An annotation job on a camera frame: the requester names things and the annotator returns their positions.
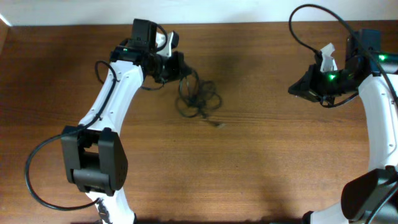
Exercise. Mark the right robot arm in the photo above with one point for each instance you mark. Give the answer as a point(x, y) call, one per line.
point(372, 75)

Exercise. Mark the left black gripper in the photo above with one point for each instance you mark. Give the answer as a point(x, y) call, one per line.
point(179, 64)

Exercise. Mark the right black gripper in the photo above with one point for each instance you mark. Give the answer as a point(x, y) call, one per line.
point(310, 82)

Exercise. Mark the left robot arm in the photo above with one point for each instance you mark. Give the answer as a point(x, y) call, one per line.
point(93, 154)

